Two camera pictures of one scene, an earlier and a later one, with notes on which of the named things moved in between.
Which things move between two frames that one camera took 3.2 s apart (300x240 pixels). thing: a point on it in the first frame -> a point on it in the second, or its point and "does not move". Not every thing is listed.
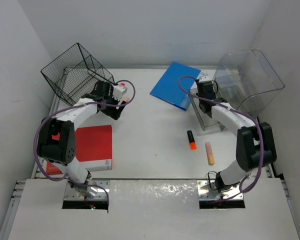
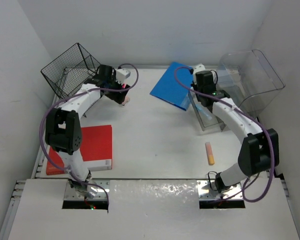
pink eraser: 126,98 does not move
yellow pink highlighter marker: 209,152 does not move
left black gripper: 114,113 -> 117,97
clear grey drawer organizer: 246,81 does not move
